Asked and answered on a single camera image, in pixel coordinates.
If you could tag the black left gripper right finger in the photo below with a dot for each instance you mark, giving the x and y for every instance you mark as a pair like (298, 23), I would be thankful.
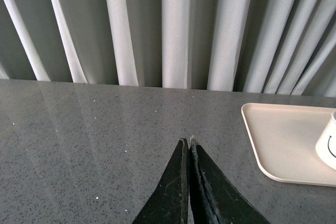
(213, 198)

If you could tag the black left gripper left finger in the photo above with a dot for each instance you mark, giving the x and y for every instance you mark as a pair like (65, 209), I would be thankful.
(169, 201)

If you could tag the white smiley face mug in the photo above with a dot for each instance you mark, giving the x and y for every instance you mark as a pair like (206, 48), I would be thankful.
(325, 146)

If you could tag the pink rectangular plastic tray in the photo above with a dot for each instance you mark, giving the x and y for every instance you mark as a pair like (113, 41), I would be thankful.
(283, 138)

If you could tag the white pleated curtain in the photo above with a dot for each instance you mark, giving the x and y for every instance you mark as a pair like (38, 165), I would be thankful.
(257, 46)

